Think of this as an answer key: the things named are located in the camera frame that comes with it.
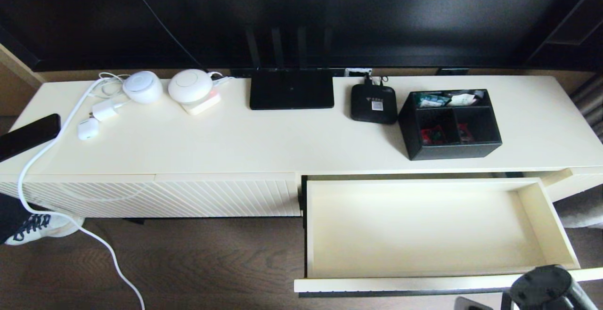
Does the black organizer box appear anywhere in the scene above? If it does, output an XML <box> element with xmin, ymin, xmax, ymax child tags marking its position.
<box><xmin>398</xmin><ymin>89</ymin><xmax>503</xmax><ymax>161</ymax></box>

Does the cream fluted drawer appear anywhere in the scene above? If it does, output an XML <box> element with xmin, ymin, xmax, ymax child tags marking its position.
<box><xmin>294</xmin><ymin>174</ymin><xmax>603</xmax><ymax>294</ymax></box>

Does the white ribbed cabinet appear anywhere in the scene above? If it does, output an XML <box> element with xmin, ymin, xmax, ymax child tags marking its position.
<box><xmin>0</xmin><ymin>74</ymin><xmax>603</xmax><ymax>219</ymax></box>

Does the black router with antennas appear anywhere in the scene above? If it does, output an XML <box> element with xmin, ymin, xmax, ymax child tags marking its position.
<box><xmin>244</xmin><ymin>24</ymin><xmax>335</xmax><ymax>110</ymax></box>

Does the black set-top box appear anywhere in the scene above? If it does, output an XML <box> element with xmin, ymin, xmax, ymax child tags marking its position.
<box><xmin>350</xmin><ymin>83</ymin><xmax>399</xmax><ymax>124</ymax></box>

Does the cream fluted cabinet front panel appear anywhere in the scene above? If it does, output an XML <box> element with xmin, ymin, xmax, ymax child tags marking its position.
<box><xmin>0</xmin><ymin>174</ymin><xmax>157</xmax><ymax>218</ymax></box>
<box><xmin>155</xmin><ymin>172</ymin><xmax>302</xmax><ymax>218</ymax></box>

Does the white pink square base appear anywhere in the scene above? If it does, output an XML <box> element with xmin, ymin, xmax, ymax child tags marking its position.
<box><xmin>181</xmin><ymin>89</ymin><xmax>222</xmax><ymax>116</ymax></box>

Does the white round dome device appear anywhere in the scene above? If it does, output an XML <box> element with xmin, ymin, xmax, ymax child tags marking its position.
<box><xmin>168</xmin><ymin>68</ymin><xmax>214</xmax><ymax>104</ymax></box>

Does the black television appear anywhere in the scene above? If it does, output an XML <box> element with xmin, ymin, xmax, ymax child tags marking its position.
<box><xmin>0</xmin><ymin>0</ymin><xmax>592</xmax><ymax>72</ymax></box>

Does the red packet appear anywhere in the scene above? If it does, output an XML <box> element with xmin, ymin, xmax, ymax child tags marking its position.
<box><xmin>421</xmin><ymin>127</ymin><xmax>447</xmax><ymax>146</ymax></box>

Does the green packet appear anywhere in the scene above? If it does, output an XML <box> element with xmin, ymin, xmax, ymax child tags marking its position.
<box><xmin>417</xmin><ymin>93</ymin><xmax>451</xmax><ymax>108</ymax></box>

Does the white packet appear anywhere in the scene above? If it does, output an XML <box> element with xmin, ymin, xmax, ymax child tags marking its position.
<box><xmin>447</xmin><ymin>92</ymin><xmax>483</xmax><ymax>107</ymax></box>

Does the small white round speaker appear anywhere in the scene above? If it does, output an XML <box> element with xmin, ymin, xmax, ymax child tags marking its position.
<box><xmin>122</xmin><ymin>70</ymin><xmax>164</xmax><ymax>105</ymax></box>

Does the white charger adapter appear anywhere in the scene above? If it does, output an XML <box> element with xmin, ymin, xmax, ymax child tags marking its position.
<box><xmin>91</xmin><ymin>100</ymin><xmax>120</xmax><ymax>122</ymax></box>

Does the small white charger cube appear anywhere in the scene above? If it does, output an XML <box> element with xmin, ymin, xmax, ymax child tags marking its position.
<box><xmin>77</xmin><ymin>117</ymin><xmax>100</xmax><ymax>141</ymax></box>

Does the white sneaker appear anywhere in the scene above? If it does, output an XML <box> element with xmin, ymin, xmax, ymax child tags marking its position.
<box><xmin>6</xmin><ymin>212</ymin><xmax>85</xmax><ymax>246</ymax></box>

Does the black smartphone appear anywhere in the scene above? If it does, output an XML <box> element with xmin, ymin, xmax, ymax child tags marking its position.
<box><xmin>0</xmin><ymin>113</ymin><xmax>62</xmax><ymax>163</ymax></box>

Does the black side shelf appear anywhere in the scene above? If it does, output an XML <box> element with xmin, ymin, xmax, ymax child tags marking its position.
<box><xmin>525</xmin><ymin>0</ymin><xmax>603</xmax><ymax>72</ymax></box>

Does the dark trouser leg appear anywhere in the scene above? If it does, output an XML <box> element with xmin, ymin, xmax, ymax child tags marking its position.
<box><xmin>0</xmin><ymin>193</ymin><xmax>31</xmax><ymax>245</ymax></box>

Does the white cable with connector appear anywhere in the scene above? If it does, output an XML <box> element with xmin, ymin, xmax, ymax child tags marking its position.
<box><xmin>210</xmin><ymin>71</ymin><xmax>235</xmax><ymax>88</ymax></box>

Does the thin white charging cable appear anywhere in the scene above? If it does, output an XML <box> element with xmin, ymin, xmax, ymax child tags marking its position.
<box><xmin>88</xmin><ymin>71</ymin><xmax>132</xmax><ymax>118</ymax></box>

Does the thick white power cable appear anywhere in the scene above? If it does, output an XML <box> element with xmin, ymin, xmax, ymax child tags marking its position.
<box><xmin>17</xmin><ymin>77</ymin><xmax>146</xmax><ymax>310</ymax></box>

